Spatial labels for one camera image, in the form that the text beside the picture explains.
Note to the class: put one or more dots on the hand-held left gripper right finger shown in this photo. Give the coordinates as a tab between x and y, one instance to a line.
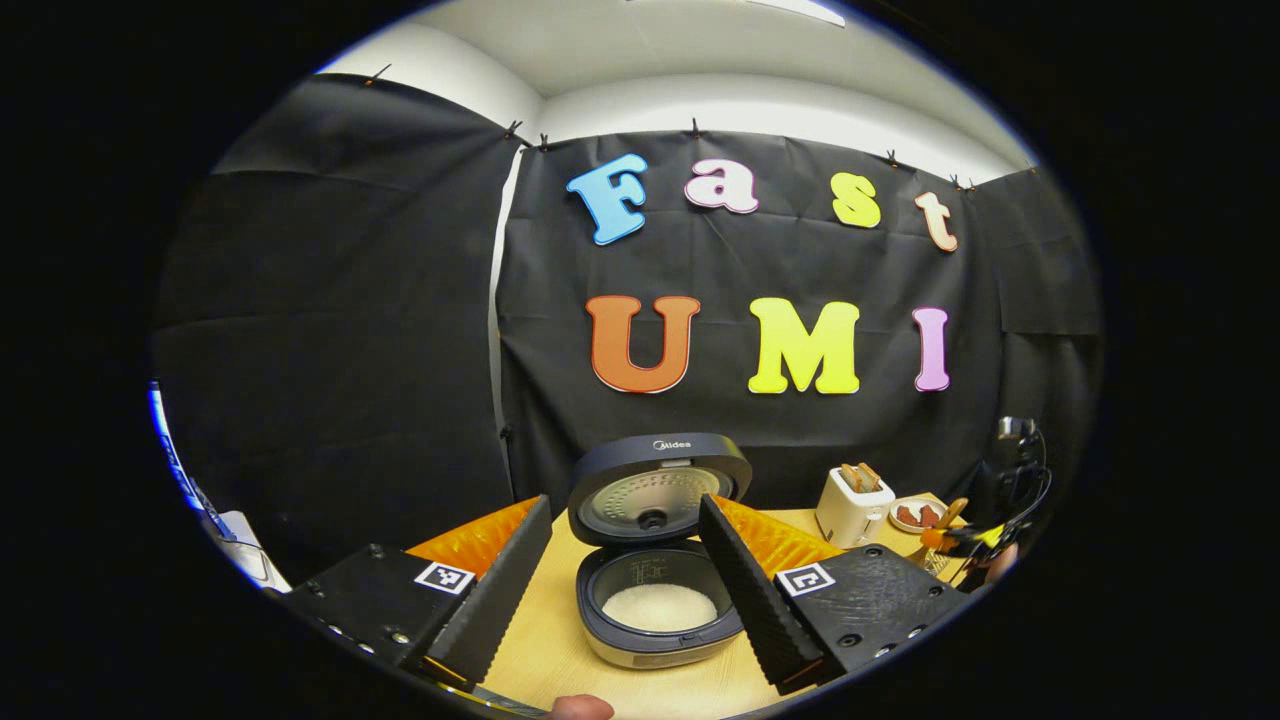
750	590

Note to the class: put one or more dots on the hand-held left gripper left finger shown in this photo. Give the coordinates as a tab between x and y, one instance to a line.
500	590

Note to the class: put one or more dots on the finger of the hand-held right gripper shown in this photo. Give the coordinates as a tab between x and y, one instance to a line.
960	543

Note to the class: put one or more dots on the white uncooked rice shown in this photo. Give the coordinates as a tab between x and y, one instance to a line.
660	608

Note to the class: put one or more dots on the dark grey rice cooker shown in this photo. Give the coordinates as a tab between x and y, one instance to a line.
660	470

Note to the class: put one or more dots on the red sausage piece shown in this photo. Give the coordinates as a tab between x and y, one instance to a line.
906	516
930	515

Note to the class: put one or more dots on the small round plate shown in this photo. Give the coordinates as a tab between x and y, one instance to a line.
918	529

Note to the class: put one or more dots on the white toaster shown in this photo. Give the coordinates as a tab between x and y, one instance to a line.
850	520

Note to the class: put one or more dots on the toast slice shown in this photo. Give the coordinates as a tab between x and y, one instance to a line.
850	478
869	474

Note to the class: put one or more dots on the black backdrop cloth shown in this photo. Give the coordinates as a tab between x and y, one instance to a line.
400	300

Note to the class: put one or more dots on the computer monitor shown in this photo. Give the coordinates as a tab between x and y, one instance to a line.
172	450

